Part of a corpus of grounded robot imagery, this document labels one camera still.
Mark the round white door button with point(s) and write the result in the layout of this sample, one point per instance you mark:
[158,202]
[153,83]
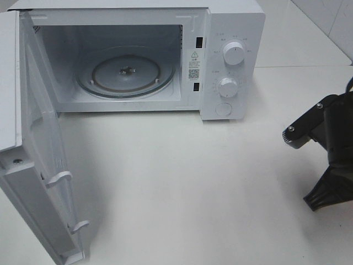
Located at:
[223,109]

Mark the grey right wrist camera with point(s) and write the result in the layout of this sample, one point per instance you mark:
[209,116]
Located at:
[309,126]

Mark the white warning label sticker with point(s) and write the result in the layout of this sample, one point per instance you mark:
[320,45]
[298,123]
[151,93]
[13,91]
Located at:
[194,64]

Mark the white microwave oven body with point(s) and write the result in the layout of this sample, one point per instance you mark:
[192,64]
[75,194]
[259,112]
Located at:
[72,29]

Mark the white microwave door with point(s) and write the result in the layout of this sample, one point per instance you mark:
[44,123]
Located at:
[34,172]

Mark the upper white power knob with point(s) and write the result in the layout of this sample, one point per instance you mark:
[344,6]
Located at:
[233,52]

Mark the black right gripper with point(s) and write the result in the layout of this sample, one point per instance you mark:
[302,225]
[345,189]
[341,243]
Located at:
[334,134]

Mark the white timer knob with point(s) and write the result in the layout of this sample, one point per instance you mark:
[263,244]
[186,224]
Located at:
[228,87]

